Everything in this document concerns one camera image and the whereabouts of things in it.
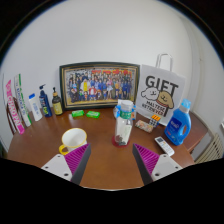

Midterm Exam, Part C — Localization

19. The white printed paper gift bag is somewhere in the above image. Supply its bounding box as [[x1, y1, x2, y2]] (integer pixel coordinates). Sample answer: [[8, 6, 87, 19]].
[[135, 53, 186, 127]]

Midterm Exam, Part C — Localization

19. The white remote control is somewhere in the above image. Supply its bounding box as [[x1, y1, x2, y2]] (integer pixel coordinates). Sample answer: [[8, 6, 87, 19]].
[[154, 136, 176, 157]]

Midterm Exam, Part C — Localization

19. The brown pump bottle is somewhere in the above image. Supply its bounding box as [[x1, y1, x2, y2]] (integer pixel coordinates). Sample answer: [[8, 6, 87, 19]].
[[51, 86, 64, 116]]

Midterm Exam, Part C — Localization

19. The white mug with yellow handle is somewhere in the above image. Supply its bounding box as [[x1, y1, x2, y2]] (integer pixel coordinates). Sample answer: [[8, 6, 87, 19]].
[[58, 127, 89, 156]]

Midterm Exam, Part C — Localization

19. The white radiator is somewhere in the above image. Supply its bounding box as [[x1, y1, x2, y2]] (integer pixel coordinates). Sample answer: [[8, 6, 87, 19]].
[[194, 133, 224, 164]]

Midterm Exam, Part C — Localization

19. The colourful puzzle cube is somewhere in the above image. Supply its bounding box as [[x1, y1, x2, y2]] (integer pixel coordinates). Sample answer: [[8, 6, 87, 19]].
[[148, 114, 162, 128]]

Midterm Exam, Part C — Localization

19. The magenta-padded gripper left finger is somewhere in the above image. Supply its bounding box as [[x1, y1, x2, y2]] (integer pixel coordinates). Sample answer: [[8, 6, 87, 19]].
[[40, 143, 92, 185]]

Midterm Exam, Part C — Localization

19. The white bottle with blue cap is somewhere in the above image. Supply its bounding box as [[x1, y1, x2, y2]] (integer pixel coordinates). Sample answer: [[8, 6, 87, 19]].
[[27, 93, 44, 122]]

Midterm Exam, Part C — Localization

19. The small floral patterned pouch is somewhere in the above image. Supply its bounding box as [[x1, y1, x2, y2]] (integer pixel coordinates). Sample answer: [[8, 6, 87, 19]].
[[134, 119, 155, 134]]

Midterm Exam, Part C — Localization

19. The clear green-labelled water bottle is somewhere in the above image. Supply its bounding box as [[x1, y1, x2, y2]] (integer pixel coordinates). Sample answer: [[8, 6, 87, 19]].
[[114, 99, 135, 147]]

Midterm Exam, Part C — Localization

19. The dark blue pump bottle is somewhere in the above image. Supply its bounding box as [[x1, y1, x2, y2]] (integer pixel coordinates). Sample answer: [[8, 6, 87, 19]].
[[38, 83, 53, 118]]

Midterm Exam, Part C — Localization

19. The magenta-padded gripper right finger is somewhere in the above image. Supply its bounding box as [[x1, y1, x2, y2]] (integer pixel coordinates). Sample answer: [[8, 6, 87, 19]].
[[131, 143, 184, 186]]

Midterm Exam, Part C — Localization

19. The blue detergent bottle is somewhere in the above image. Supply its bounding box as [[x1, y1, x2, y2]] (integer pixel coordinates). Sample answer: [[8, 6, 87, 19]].
[[163, 98, 193, 146]]

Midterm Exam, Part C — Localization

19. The framed group photo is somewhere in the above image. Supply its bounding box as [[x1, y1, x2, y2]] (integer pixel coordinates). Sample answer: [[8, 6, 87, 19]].
[[59, 61, 141, 111]]

